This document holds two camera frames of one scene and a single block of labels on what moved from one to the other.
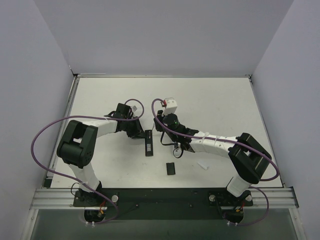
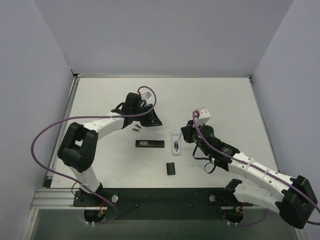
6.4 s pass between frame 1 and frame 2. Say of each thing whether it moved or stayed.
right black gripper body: moved
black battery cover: stayed
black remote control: moved
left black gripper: moved
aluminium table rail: stayed
